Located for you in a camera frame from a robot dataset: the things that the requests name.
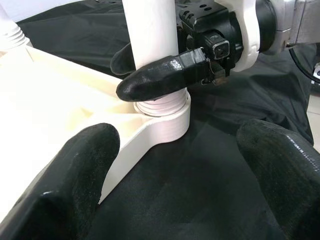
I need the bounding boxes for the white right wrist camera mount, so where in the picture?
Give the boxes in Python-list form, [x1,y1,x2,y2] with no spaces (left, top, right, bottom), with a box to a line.
[214,0,262,74]

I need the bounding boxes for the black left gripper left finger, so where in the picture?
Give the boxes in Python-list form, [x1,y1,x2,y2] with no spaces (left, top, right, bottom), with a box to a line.
[0,122,122,240]

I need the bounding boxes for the white plastic table leg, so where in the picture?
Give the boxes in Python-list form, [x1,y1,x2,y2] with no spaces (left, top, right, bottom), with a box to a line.
[121,0,189,118]
[0,0,30,51]

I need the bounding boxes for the white plastic table top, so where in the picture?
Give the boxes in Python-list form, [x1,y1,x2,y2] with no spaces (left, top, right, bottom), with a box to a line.
[0,46,192,205]

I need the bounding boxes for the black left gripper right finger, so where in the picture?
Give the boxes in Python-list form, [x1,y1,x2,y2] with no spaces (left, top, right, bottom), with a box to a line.
[236,118,320,240]

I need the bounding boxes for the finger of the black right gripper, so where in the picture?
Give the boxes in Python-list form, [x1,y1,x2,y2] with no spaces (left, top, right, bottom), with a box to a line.
[116,47,211,103]
[109,42,138,76]

